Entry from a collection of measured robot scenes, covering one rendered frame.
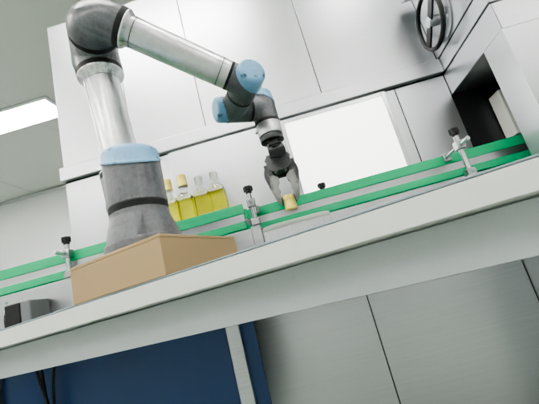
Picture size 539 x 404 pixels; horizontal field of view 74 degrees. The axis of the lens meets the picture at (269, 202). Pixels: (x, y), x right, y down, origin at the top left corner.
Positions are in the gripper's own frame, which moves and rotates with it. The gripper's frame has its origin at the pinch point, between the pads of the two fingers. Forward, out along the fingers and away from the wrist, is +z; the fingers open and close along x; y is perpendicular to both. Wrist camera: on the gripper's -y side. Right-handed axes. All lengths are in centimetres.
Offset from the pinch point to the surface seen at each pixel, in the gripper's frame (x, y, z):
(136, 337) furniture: 31, -36, 25
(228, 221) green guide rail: 20.0, 8.6, -0.3
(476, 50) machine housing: -73, 15, -35
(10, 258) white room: 378, 324, -102
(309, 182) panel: -8.6, 34.9, -12.2
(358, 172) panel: -27.5, 35.4, -10.5
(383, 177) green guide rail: -31.4, 18.9, -2.5
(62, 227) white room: 303, 326, -124
